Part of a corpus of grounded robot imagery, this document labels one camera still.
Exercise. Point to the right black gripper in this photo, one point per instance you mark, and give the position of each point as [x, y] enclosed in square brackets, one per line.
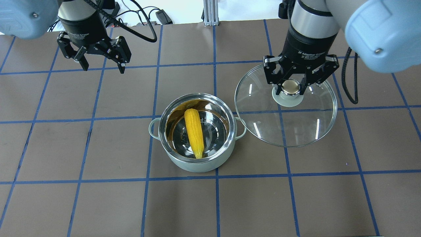
[304, 46]

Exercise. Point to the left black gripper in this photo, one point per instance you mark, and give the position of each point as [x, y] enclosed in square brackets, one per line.
[83, 27]

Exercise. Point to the glass pot lid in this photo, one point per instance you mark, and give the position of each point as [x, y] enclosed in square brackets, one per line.
[287, 119]

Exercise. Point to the yellow corn cob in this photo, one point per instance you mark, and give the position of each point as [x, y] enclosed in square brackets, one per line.
[194, 131]

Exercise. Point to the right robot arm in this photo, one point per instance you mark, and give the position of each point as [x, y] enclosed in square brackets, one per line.
[385, 34]

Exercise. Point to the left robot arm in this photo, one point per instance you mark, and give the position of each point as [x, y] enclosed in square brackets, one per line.
[30, 19]

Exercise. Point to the pale green electric pot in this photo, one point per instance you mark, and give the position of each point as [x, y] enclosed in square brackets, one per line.
[219, 127]

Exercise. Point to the black power brick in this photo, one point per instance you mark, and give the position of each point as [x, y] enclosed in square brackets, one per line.
[163, 18]

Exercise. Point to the aluminium frame post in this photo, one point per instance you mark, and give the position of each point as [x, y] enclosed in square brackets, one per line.
[210, 13]

